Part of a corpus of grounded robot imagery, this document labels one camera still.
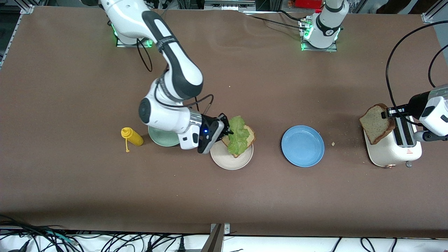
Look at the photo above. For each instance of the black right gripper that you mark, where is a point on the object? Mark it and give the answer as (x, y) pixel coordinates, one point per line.
(209, 123)

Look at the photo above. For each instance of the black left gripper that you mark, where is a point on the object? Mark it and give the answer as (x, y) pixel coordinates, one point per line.
(414, 104)

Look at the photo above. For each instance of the green lettuce leaf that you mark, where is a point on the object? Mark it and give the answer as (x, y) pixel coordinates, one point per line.
(239, 136)

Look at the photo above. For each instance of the dark-crust bread slice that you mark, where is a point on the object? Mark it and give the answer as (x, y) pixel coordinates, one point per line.
(374, 124)

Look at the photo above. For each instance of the light bread slice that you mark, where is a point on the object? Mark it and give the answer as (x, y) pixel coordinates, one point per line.
(252, 136)

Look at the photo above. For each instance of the yellow squeeze bottle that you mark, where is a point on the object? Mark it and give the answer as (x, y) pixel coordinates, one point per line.
(134, 138)

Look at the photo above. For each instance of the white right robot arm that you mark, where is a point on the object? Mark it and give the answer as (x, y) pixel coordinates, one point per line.
(164, 115)

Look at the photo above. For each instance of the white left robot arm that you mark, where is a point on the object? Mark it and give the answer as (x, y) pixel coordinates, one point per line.
(325, 28)

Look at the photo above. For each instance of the beige round plate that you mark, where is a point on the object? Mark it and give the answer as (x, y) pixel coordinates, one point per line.
(227, 161)

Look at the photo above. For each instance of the green round plate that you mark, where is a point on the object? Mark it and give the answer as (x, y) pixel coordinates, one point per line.
(164, 140)

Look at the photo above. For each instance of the blue round plate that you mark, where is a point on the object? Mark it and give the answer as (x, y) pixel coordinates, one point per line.
(302, 146)

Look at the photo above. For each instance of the white two-slot toaster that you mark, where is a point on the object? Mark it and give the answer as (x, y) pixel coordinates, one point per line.
(388, 154)

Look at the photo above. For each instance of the grey metal box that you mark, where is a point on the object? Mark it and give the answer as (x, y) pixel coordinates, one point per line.
(229, 5)

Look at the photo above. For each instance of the black power plug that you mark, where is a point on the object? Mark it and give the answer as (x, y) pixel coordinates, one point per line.
(181, 245)

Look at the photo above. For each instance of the red box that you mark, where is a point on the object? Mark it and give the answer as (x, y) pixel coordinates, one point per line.
(308, 3)

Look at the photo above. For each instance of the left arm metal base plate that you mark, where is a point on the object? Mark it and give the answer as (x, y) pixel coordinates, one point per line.
(320, 50)

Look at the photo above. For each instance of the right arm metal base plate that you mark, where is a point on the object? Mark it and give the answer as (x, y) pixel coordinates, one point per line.
(151, 43)

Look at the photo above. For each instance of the metal corner bracket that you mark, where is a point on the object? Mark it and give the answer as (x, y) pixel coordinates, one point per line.
(218, 241)

